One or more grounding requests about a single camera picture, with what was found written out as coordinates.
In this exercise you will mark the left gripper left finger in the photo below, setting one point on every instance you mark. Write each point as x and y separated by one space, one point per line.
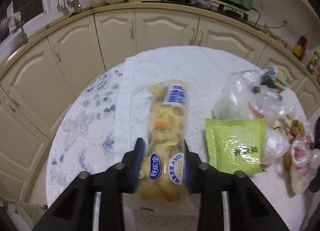
74 208

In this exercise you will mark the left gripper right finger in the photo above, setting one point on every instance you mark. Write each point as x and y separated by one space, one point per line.
228 201

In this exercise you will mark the yellow snack food package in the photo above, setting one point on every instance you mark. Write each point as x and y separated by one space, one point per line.
162 169

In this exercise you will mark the brown walnut cookie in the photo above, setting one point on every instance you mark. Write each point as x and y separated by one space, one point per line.
297 127

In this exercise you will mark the cream kitchen cabinets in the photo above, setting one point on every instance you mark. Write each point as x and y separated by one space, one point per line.
41 79

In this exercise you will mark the green tea packet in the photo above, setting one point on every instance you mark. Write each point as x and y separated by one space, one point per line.
235 144

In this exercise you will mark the red white plastic wrapper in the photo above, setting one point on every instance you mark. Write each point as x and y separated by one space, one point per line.
304 165

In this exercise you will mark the clear plastic bag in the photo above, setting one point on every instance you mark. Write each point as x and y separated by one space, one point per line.
243 97

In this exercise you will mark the blue green carton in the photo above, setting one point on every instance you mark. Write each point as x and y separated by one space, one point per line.
272 79

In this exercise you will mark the green label bottle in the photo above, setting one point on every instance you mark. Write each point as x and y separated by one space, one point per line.
313 61

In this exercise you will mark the dark sauce bottle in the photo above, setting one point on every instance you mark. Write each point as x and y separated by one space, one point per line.
300 47

